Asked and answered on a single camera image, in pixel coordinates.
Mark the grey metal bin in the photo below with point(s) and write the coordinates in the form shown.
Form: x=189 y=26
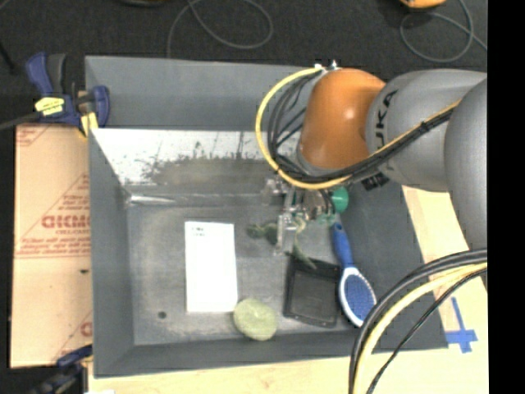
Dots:
x=164 y=261

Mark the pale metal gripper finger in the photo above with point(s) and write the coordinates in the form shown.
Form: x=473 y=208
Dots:
x=288 y=229

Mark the white flat box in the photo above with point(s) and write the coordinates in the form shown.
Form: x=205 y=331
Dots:
x=211 y=267

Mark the black square case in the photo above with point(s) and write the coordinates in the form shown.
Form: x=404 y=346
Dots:
x=311 y=296

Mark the blue and white brush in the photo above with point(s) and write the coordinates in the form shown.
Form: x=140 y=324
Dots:
x=356 y=294

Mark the pale green round sponge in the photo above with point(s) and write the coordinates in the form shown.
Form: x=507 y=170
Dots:
x=256 y=319

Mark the brown cardboard board red print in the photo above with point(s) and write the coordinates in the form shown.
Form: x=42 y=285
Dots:
x=49 y=203

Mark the green toy lizard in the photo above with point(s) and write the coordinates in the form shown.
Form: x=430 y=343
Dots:
x=262 y=232

